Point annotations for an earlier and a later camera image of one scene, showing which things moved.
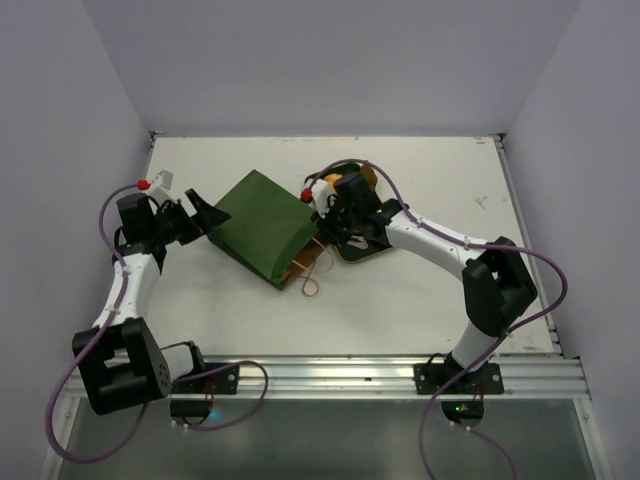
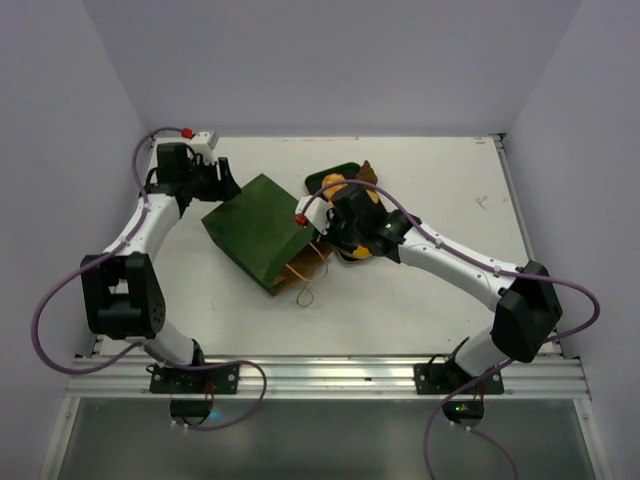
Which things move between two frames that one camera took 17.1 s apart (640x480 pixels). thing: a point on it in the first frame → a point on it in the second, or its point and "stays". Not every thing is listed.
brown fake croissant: [370, 176] stays
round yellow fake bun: [331, 178] stays
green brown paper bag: [270, 232] stays
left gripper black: [205, 219] → [228, 190]
